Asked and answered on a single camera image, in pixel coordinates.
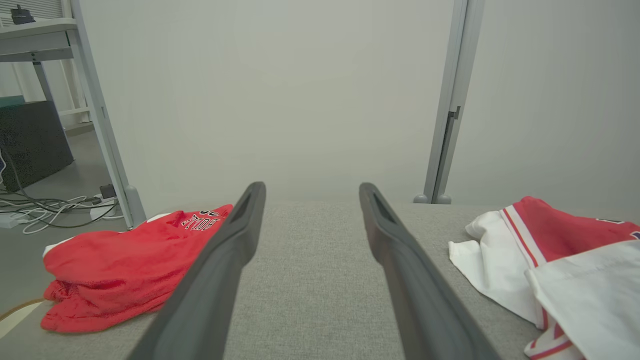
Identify grey partition joint post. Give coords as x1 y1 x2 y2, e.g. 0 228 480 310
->
414 0 486 205

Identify white power strip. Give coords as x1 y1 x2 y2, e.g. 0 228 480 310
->
90 196 120 221

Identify red Bulls 23 jersey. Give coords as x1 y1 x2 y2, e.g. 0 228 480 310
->
448 196 640 360

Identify white desk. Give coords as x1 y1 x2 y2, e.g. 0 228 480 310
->
0 17 93 131

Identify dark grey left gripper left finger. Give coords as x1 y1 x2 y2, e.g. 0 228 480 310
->
127 182 267 360

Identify black speckled box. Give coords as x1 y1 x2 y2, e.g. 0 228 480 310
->
0 100 75 193

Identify small black device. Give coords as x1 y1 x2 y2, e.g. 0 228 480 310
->
10 5 36 25

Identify tangled floor cables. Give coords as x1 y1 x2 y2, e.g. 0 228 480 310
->
0 150 125 235

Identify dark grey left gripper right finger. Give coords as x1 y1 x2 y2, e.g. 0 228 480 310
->
359 182 501 360

